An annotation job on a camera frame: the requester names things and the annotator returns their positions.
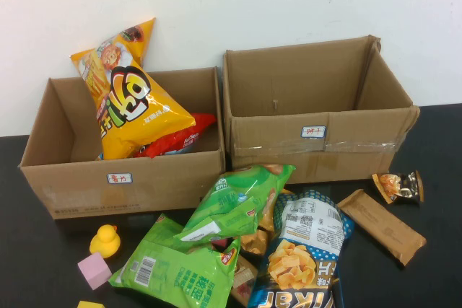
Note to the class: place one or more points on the small black orange snack packet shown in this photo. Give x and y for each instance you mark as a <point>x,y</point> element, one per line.
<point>397,185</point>

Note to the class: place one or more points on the small brown snack packet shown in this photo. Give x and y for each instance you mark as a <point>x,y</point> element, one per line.
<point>243,279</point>

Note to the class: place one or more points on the yellow foam block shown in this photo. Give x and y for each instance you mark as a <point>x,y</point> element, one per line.
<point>90,304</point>

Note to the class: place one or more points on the light pink foam cube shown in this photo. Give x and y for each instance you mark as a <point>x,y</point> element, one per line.
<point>94,270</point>

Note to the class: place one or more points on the yellow rubber duck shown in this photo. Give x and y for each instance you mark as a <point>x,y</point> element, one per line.
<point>104,241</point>

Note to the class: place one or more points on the yellow chips bag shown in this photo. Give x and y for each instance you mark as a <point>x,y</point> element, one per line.
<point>133,106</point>

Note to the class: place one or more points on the green cucumber chips bag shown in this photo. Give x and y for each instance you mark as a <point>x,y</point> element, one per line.
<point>234,207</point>

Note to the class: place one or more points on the crumpled orange brown snack packet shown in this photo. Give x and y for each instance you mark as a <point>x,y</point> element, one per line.
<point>254,243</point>

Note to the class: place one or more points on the cardboard box with F2 print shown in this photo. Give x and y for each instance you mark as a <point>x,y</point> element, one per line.
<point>169,185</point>

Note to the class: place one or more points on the white sticker on taped box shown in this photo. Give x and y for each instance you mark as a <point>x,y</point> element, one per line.
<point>314,131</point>

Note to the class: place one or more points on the green chips bag with barcode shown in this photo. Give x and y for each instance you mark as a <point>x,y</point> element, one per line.
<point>180,275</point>

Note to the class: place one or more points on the white sticker on F2 box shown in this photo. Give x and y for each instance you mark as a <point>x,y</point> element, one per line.
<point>119,178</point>

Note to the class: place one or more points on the small yellow snack packet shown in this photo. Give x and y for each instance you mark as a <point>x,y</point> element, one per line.
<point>268,210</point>

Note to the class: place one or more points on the red shrimp cracker bag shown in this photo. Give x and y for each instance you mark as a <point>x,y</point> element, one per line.
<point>180,138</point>

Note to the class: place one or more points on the cardboard box with clear tape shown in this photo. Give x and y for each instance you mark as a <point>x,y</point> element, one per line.
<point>288,156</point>

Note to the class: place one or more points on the long brown bar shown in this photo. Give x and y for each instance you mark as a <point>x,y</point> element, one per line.
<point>382,225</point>

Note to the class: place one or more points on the blue dotted chips bag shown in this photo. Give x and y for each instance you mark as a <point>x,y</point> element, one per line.
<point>307,250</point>

